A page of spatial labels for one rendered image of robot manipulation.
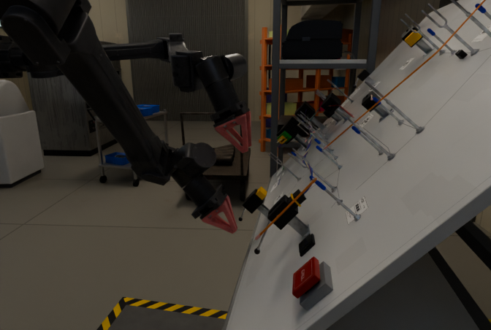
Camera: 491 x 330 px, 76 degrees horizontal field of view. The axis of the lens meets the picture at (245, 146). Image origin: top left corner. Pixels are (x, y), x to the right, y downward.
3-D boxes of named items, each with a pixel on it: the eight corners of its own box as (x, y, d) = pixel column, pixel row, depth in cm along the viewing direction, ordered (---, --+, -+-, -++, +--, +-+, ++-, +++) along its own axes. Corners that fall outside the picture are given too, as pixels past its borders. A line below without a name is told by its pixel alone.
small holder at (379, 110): (394, 100, 87) (374, 83, 87) (394, 112, 80) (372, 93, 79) (380, 112, 90) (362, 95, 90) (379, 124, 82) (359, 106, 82)
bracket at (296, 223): (302, 231, 73) (286, 217, 72) (309, 224, 72) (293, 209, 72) (302, 241, 68) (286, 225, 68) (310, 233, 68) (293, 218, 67)
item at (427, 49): (433, 40, 98) (412, 20, 98) (438, 47, 89) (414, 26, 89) (421, 51, 101) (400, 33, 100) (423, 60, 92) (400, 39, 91)
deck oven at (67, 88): (102, 158, 511) (89, 39, 466) (37, 156, 517) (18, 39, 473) (137, 138, 649) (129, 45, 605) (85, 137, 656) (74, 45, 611)
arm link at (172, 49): (169, 66, 107) (165, 33, 103) (186, 66, 108) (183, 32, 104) (174, 97, 68) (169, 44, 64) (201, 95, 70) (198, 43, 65)
